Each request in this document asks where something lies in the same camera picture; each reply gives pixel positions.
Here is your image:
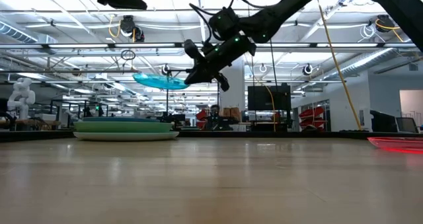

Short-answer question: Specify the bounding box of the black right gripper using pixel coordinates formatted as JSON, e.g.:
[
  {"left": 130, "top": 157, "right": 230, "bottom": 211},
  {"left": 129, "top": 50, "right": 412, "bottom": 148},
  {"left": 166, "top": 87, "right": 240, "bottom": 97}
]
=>
[{"left": 183, "top": 34, "right": 257, "bottom": 92}]

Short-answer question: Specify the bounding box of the clear blue plastic plate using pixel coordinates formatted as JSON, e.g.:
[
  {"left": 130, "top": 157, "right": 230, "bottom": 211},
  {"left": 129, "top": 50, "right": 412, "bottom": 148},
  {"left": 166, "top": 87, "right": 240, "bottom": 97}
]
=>
[{"left": 132, "top": 72, "right": 190, "bottom": 91}]

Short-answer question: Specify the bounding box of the opaque green plastic plate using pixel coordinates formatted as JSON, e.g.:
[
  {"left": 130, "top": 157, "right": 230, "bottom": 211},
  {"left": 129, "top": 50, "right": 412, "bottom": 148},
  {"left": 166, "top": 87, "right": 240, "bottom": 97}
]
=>
[{"left": 73, "top": 121, "right": 174, "bottom": 134}]

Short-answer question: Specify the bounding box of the clear red plastic plate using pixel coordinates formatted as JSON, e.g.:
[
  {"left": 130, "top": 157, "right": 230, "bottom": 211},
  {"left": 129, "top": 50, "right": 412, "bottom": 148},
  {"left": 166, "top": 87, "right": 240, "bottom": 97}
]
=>
[{"left": 367, "top": 136, "right": 423, "bottom": 155}]

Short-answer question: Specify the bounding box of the person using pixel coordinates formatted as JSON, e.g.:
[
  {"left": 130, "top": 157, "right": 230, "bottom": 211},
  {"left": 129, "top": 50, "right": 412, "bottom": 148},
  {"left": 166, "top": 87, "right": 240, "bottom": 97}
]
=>
[{"left": 205, "top": 104, "right": 232, "bottom": 131}]

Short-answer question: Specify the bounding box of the red storage bins rack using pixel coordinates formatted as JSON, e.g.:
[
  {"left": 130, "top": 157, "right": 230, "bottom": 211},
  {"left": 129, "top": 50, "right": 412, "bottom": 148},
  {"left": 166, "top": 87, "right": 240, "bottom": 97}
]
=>
[
  {"left": 299, "top": 106, "right": 327, "bottom": 130},
  {"left": 196, "top": 109, "right": 210, "bottom": 130}
]

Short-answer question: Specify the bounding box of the white square pillar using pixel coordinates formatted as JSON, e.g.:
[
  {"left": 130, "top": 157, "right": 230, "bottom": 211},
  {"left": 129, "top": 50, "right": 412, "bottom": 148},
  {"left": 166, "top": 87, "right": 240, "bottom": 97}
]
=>
[{"left": 219, "top": 57, "right": 247, "bottom": 131}]

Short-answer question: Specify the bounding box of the long ceiling light strip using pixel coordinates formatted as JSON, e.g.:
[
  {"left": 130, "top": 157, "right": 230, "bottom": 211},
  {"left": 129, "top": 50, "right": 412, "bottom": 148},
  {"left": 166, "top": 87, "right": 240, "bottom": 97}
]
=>
[{"left": 0, "top": 42, "right": 423, "bottom": 49}]

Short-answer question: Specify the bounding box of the white box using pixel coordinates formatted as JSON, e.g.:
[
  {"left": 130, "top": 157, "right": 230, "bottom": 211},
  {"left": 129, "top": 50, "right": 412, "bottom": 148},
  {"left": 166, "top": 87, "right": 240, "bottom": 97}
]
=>
[{"left": 34, "top": 113, "right": 57, "bottom": 122}]

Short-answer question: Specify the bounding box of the wooden background table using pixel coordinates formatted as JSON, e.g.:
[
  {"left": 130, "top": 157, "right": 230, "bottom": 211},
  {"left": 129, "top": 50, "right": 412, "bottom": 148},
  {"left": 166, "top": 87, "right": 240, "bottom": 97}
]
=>
[{"left": 13, "top": 119, "right": 62, "bottom": 131}]

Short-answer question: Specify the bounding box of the black office chair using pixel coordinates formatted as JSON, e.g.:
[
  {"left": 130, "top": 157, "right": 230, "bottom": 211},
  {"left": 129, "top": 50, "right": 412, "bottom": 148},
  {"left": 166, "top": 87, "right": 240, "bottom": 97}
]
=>
[{"left": 369, "top": 110, "right": 399, "bottom": 133}]

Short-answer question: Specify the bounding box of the grey mesh office chair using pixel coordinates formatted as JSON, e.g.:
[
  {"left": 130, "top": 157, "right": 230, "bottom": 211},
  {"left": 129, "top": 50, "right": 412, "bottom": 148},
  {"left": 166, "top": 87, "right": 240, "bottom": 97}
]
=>
[{"left": 395, "top": 117, "right": 419, "bottom": 134}]

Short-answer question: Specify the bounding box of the black ceiling cable reel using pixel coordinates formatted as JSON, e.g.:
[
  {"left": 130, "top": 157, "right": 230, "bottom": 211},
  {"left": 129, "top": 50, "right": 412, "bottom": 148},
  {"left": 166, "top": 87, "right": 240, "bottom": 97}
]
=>
[
  {"left": 375, "top": 15, "right": 397, "bottom": 33},
  {"left": 119, "top": 15, "right": 145, "bottom": 42}
]

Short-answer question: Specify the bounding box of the black metal frame rig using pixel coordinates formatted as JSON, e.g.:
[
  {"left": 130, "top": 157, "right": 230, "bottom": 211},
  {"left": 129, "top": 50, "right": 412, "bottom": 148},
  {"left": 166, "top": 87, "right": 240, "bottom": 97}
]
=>
[{"left": 166, "top": 68, "right": 220, "bottom": 119}]

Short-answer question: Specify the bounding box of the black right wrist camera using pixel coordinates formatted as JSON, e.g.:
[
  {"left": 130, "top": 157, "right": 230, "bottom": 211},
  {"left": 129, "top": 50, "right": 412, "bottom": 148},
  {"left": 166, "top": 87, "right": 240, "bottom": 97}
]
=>
[{"left": 208, "top": 6, "right": 241, "bottom": 42}]

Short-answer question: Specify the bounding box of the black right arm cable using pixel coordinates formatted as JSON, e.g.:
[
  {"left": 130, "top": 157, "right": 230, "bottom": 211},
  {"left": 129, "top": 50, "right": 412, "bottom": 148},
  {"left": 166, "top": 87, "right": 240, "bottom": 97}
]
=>
[{"left": 188, "top": 0, "right": 265, "bottom": 43}]

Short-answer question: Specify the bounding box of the yellow hanging cable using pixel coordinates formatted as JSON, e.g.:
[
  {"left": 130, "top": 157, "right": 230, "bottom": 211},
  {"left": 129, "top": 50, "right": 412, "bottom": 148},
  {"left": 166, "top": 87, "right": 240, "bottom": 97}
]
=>
[{"left": 318, "top": 4, "right": 361, "bottom": 130}]

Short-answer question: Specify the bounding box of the white wall cabinet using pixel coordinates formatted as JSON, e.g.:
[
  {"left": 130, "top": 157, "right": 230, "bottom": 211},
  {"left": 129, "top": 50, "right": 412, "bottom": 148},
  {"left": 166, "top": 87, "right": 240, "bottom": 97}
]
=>
[{"left": 359, "top": 107, "right": 373, "bottom": 131}]

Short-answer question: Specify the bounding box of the silver ceiling air duct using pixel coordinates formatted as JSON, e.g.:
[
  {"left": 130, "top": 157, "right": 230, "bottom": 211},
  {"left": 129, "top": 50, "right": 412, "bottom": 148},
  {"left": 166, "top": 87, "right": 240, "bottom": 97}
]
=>
[{"left": 325, "top": 28, "right": 423, "bottom": 81}]

